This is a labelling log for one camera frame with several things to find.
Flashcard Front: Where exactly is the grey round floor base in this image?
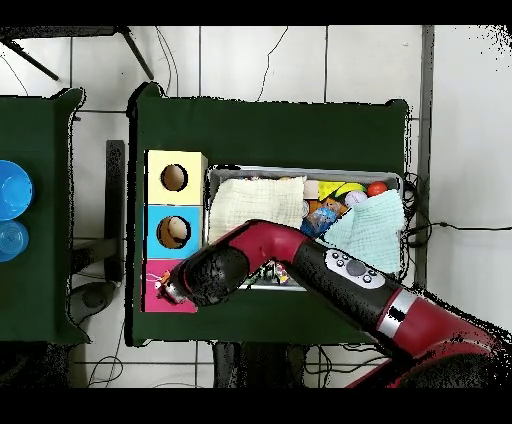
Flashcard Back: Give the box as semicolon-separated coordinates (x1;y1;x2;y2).
68;280;118;326

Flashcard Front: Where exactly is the dark green side tablecloth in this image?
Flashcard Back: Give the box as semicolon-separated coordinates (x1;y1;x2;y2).
0;87;92;347

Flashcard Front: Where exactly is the crumpled plastic bottle blue label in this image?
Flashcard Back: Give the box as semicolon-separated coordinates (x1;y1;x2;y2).
299;205;339;239

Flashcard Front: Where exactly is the blue round lid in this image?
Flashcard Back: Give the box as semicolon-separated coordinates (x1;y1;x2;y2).
0;219;30;263

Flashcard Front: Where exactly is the yellow green ball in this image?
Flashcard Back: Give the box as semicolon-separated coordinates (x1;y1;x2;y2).
334;182;367;199

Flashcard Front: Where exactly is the thin black cable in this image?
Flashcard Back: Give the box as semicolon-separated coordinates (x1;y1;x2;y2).
86;319;126;388
154;25;180;97

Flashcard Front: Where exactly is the black power cable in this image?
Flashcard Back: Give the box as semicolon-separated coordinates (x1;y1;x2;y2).
403;221;512;249

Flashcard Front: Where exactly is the black tripod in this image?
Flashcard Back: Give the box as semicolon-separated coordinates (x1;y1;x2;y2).
0;25;155;81

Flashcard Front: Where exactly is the mint waffle cloth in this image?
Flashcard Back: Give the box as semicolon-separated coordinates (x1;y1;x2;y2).
319;188;406;275

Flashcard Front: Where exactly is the white baseball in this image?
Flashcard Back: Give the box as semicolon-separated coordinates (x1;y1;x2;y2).
344;190;368;209

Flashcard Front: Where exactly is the blue plastic bowl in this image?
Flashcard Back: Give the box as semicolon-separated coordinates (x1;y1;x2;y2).
0;159;35;222

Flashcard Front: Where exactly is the shallow mesh bin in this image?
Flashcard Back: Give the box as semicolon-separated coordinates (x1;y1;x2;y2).
203;164;403;295

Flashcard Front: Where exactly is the wooden box with three holes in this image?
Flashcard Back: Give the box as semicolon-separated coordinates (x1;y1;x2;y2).
142;149;209;314

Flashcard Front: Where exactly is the cream waffle cloth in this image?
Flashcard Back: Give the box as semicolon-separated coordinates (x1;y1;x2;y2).
207;175;308;244

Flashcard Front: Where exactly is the yellow triangular block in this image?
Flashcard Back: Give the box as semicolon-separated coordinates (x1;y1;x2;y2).
318;180;346;202

